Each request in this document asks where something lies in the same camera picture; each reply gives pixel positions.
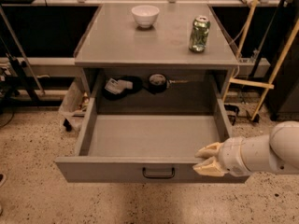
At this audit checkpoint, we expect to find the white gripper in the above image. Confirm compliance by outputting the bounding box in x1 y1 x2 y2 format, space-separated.
192 137 251 177

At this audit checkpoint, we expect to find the grey top drawer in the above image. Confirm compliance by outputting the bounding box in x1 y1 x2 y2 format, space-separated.
54 72 250 185

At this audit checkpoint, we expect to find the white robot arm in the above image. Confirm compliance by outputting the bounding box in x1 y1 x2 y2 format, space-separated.
192 121 299 177

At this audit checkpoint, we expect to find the grey drawer cabinet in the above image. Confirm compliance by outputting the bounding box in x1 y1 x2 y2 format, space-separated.
75 4 237 114

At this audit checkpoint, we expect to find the black tape roll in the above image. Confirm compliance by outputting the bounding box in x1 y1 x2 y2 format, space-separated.
148 74 168 93

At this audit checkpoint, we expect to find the black pouch with white label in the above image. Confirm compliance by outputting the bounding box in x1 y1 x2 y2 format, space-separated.
102 76 143 101

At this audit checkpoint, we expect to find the green soda can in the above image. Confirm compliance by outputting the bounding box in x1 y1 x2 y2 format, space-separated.
189 15 210 52

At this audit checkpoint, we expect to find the clear plastic bin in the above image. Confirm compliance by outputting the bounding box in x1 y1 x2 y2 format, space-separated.
59 78 90 132

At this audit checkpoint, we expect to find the white ceramic bowl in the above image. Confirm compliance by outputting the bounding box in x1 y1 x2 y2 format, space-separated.
131 5 160 28

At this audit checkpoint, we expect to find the black sneaker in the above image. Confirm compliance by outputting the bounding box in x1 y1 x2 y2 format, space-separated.
0 174 7 187

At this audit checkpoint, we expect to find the black tripod stand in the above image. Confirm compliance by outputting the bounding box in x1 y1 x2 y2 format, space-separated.
0 35 41 105

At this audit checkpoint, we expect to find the wooden easel frame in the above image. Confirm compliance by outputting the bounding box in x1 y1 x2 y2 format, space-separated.
222 0 299 122

